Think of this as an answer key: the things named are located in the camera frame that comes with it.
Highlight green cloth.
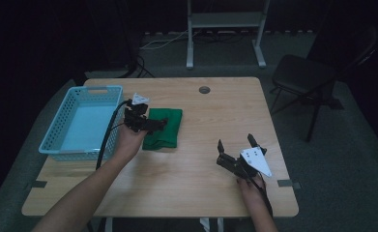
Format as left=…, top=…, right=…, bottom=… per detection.
left=141, top=107, right=184, bottom=151

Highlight person's left hand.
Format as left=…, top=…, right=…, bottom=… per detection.
left=113, top=125, right=148, bottom=164

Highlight person's right hand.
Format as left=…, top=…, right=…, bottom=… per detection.
left=236, top=174, right=268, bottom=212

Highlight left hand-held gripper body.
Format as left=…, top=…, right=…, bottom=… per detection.
left=123, top=93, right=153, bottom=134

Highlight grey metal stand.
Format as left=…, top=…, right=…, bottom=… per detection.
left=186, top=0, right=272, bottom=71

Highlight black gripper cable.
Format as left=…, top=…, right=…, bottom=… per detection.
left=95, top=100, right=131, bottom=171
left=249, top=178, right=274, bottom=218

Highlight black floor cables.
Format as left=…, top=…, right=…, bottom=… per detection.
left=125, top=54, right=156, bottom=79

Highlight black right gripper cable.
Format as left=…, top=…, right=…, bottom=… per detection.
left=249, top=178, right=274, bottom=218

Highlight black folding chair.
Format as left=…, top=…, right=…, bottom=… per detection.
left=269, top=27, right=378, bottom=143

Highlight white floor cable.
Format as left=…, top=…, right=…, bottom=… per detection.
left=139, top=29, right=190, bottom=51

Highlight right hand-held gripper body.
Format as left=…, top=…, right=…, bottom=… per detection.
left=216, top=146, right=273, bottom=182

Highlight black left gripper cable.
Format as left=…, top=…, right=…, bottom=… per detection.
left=95, top=100, right=131, bottom=171

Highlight light blue plastic basket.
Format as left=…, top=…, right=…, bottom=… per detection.
left=38, top=84, right=127, bottom=161

